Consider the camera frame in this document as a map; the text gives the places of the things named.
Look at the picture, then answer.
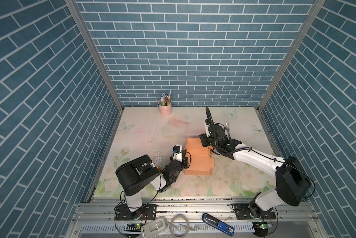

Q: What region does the orange paper box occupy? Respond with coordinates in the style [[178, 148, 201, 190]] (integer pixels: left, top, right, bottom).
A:
[[184, 138, 215, 176]]

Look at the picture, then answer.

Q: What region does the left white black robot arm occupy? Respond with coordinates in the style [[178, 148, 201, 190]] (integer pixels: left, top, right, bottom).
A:
[[115, 151, 192, 212]]

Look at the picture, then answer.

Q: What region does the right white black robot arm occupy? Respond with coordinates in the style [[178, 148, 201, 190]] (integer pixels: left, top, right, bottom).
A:
[[199, 125, 312, 217]]

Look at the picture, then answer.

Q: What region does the grey handheld device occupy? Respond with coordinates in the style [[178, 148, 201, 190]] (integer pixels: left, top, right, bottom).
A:
[[141, 217, 168, 238]]

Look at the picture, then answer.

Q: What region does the pink metal pen cup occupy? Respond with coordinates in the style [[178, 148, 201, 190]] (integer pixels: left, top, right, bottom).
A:
[[158, 100, 172, 117]]

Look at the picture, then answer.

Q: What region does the blue handheld device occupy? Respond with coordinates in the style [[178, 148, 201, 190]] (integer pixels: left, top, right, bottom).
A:
[[202, 213, 235, 237]]

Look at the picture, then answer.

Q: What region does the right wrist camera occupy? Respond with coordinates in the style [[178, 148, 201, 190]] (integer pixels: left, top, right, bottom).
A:
[[204, 119, 211, 137]]

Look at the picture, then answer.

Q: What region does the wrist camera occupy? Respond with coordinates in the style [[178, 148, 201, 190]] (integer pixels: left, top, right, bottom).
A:
[[204, 119, 211, 137], [173, 145, 183, 162]]

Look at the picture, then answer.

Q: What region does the fork with teal handle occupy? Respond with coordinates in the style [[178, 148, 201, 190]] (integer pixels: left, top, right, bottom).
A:
[[225, 123, 231, 140]]

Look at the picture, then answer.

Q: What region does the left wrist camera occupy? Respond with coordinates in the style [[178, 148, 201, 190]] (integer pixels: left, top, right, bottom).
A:
[[173, 145, 183, 162]]

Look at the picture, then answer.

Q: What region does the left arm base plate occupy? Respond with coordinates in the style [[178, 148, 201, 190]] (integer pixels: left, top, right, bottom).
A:
[[115, 204, 157, 221]]

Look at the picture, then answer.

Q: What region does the coiled grey cable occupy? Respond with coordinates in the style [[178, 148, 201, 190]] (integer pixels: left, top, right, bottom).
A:
[[169, 214, 191, 238]]

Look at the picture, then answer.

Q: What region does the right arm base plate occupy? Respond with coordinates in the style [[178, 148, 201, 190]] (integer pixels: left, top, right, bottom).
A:
[[231, 203, 277, 220]]

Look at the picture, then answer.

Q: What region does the aluminium frame rail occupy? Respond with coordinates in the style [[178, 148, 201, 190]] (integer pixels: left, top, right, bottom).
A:
[[72, 198, 319, 223]]

